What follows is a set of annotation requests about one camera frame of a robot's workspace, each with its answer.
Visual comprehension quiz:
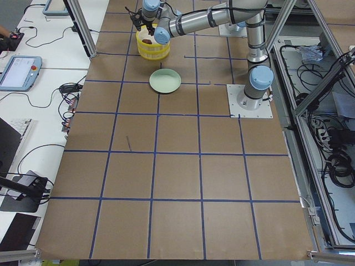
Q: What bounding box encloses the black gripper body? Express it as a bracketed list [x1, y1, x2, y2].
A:
[129, 7, 155, 27]

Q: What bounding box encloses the brown bun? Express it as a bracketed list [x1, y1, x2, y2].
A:
[142, 39, 152, 44]

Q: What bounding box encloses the yellow steamer layer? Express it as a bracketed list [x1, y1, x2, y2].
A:
[138, 45, 170, 60]
[136, 25, 170, 52]

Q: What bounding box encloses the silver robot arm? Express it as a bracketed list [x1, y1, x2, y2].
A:
[129, 1, 274, 111]

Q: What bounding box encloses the light green plate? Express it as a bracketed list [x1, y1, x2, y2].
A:
[149, 68, 181, 94]

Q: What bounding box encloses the black power adapter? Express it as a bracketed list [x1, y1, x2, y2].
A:
[59, 84, 83, 94]

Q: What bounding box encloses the teach pendant tablet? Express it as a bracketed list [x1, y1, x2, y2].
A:
[1, 55, 42, 92]

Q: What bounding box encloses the white keyboard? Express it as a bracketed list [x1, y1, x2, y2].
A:
[9, 118, 36, 141]

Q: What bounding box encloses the aluminium frame rail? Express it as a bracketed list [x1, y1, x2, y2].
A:
[63, 0, 97, 59]

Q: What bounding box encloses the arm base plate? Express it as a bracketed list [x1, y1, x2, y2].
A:
[226, 84, 273, 119]
[219, 22, 247, 38]

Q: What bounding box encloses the black cable bundle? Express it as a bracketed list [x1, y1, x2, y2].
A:
[278, 44, 355, 192]

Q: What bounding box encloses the black camera stand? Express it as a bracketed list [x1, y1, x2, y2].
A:
[1, 171, 54, 213]

